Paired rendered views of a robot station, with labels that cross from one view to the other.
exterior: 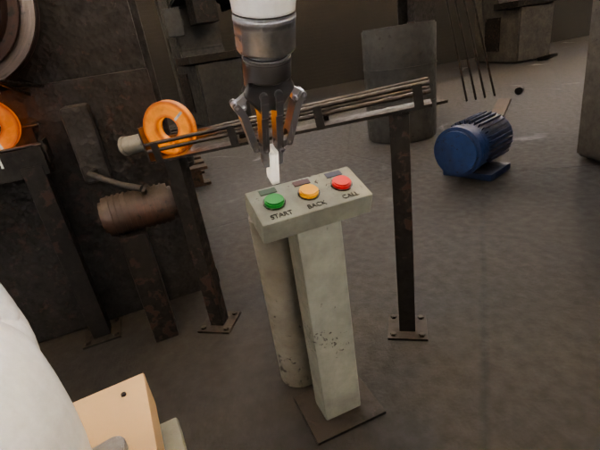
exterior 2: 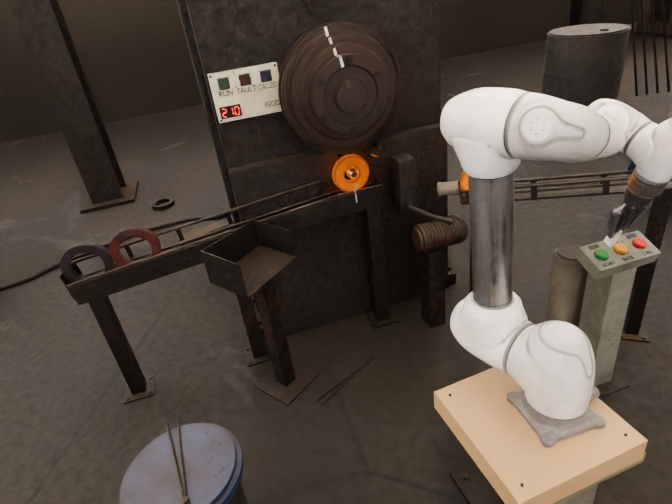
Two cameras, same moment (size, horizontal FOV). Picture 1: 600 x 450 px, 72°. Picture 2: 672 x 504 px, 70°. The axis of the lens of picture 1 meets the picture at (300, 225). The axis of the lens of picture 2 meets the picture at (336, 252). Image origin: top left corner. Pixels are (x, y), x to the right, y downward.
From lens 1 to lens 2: 116 cm
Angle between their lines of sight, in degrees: 8
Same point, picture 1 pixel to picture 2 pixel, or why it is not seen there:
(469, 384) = not seen: outside the picture
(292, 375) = not seen: hidden behind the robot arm
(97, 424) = not seen: hidden behind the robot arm
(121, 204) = (435, 231)
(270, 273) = (566, 292)
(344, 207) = (643, 260)
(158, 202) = (459, 230)
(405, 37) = (598, 46)
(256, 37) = (651, 189)
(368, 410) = (617, 383)
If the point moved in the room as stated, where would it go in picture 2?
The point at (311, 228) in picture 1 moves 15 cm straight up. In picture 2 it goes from (621, 271) to (629, 231)
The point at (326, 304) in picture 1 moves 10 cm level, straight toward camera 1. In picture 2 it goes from (613, 316) to (626, 334)
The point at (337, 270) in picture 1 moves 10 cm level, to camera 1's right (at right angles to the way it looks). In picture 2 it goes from (625, 295) to (656, 293)
